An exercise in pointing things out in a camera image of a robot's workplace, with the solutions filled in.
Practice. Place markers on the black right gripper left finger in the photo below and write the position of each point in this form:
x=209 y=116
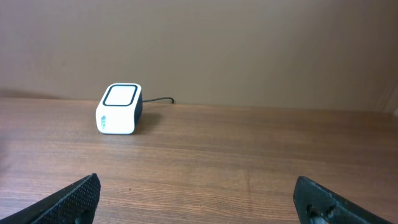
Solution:
x=74 y=204

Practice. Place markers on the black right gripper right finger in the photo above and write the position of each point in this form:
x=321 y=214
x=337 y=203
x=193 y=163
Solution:
x=315 y=203

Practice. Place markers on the white barcode scanner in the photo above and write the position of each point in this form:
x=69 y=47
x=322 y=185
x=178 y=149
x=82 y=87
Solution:
x=120 y=109

